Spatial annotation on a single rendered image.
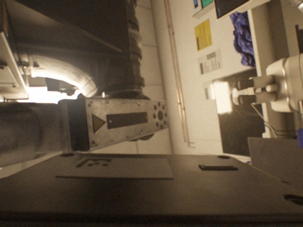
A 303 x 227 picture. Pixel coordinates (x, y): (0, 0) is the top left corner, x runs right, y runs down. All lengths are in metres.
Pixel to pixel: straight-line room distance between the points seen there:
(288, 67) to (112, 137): 0.63
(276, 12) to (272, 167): 1.22
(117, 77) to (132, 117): 0.14
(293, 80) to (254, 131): 0.83
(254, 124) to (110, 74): 1.26
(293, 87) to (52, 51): 0.70
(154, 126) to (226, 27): 1.69
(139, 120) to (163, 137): 2.12
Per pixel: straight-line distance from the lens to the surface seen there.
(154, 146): 2.34
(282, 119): 1.61
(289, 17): 1.61
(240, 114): 1.53
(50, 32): 0.30
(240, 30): 1.49
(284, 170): 1.10
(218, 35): 1.99
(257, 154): 1.13
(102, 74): 0.38
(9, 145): 0.28
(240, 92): 1.01
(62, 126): 0.26
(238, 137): 1.57
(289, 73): 0.72
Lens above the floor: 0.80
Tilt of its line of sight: 55 degrees up
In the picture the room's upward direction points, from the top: 99 degrees counter-clockwise
